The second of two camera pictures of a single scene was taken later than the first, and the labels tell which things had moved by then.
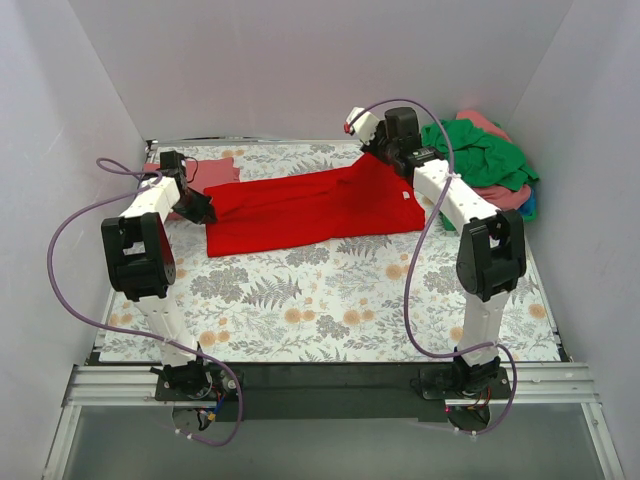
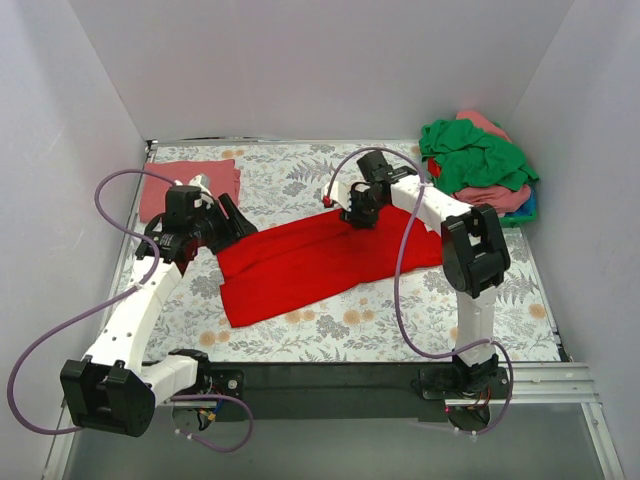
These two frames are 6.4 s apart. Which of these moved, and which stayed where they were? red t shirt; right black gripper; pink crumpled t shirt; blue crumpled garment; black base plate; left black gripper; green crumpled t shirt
Moved: red t shirt; right black gripper; left black gripper
Stayed: black base plate; blue crumpled garment; pink crumpled t shirt; green crumpled t shirt
